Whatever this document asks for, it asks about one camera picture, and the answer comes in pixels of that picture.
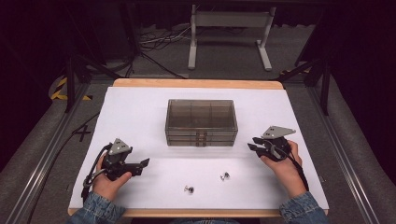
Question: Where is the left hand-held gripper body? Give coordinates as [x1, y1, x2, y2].
[102, 137, 138, 182]

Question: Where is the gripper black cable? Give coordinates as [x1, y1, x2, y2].
[270, 145, 310, 192]
[80, 144, 114, 203]

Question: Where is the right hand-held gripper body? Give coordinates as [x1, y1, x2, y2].
[261, 125, 297, 163]

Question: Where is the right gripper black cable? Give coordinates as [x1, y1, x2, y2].
[270, 145, 310, 192]

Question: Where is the white metal stand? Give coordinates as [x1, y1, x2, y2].
[187, 4, 277, 72]

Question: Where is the person's left hand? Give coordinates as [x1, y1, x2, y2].
[92, 153, 134, 202]

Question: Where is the black metal stand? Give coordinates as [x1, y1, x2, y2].
[270, 57, 332, 117]
[63, 53, 126, 114]

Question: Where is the bundle of floor cables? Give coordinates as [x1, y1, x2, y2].
[137, 25, 192, 52]

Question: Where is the white table sheet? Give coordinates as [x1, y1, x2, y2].
[68, 86, 331, 211]

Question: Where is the transparent drawer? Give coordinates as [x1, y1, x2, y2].
[165, 129, 238, 138]

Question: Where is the thin black floor cable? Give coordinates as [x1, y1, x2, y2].
[25, 111, 101, 224]

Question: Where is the person's jeans lap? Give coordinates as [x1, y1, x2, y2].
[169, 218, 241, 224]

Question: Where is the person's right hand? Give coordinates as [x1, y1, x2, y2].
[259, 139, 308, 199]

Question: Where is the smoky transparent drawer box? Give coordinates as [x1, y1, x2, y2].
[164, 98, 239, 147]

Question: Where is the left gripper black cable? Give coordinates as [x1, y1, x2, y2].
[80, 144, 114, 203]

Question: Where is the aluminium floor rail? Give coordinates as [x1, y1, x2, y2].
[305, 83, 381, 224]
[5, 81, 92, 224]

